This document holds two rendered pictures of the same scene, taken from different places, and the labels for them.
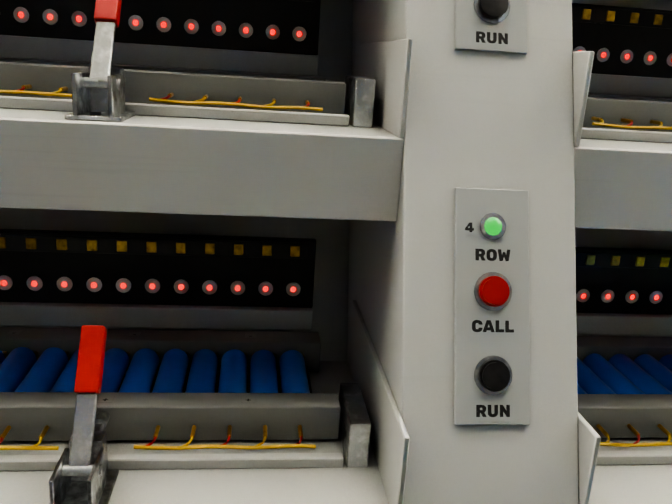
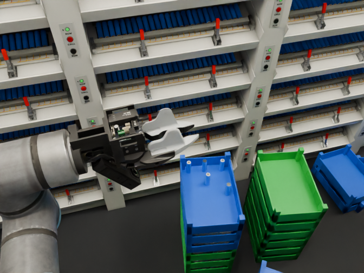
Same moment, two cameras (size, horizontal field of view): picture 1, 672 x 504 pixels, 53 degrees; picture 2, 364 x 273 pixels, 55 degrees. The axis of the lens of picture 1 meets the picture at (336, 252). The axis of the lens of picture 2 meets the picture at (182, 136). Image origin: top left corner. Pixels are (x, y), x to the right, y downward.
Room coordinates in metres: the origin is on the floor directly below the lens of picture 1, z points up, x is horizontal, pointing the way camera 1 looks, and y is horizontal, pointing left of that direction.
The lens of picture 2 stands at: (-0.63, -0.29, 1.63)
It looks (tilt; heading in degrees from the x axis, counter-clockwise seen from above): 48 degrees down; 352
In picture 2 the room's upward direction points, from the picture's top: straight up
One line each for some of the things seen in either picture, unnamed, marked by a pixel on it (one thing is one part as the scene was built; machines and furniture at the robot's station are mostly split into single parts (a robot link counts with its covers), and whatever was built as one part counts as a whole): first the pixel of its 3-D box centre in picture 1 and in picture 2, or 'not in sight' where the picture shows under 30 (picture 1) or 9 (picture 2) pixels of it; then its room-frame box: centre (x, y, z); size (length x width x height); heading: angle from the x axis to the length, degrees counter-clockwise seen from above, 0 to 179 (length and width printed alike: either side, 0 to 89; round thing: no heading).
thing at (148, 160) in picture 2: not in sight; (149, 154); (-0.25, -0.29, 1.16); 0.09 x 0.05 x 0.02; 94
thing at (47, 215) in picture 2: not in sight; (28, 211); (-0.27, -0.06, 1.06); 0.12 x 0.09 x 0.12; 9
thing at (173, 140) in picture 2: not in sight; (174, 138); (-0.24, -0.33, 1.18); 0.09 x 0.03 x 0.06; 94
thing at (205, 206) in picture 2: not in sight; (209, 190); (0.07, -0.50, 0.52); 0.30 x 0.20 x 0.08; 177
